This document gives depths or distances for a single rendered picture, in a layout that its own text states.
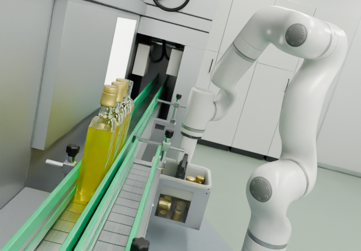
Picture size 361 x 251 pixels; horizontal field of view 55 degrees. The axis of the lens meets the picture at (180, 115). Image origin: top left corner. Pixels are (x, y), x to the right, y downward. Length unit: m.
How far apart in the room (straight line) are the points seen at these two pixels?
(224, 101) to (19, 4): 0.75
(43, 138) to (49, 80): 0.14
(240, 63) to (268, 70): 3.73
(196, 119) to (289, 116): 0.34
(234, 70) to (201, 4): 0.89
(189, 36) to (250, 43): 0.90
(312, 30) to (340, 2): 4.62
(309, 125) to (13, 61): 0.69
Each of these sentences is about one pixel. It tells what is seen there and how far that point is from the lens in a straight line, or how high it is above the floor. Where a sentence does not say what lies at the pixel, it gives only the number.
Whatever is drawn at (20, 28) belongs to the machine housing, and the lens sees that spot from 0.69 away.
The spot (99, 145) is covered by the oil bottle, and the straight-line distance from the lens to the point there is 0.81.
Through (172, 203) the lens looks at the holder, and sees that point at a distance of 1.23.
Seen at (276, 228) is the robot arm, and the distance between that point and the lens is 1.02.
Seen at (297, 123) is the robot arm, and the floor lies 1.34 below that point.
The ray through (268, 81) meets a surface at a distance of 4.79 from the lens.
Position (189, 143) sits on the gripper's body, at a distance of 1.18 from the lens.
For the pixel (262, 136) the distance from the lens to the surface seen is 4.95.
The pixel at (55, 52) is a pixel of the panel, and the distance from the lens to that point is 0.81.
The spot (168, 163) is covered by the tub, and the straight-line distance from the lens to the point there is 1.34.
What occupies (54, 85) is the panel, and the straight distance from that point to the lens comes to 0.82.
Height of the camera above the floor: 1.50
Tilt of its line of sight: 14 degrees down
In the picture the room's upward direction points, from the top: 15 degrees clockwise
